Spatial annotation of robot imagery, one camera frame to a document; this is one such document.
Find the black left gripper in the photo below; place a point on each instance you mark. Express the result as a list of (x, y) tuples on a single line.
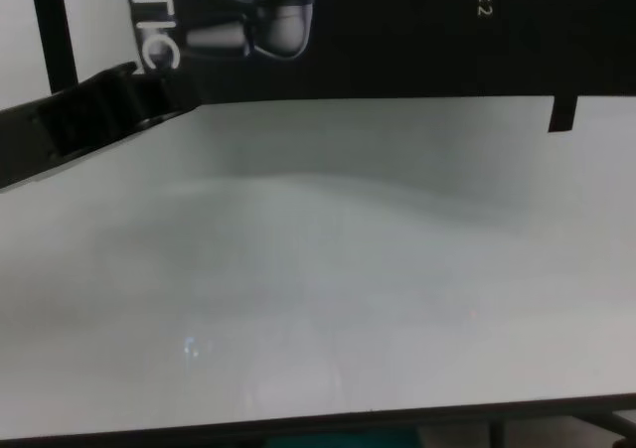
[(79, 120)]

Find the black robot print poster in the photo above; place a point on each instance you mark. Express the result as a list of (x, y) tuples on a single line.
[(397, 45)]

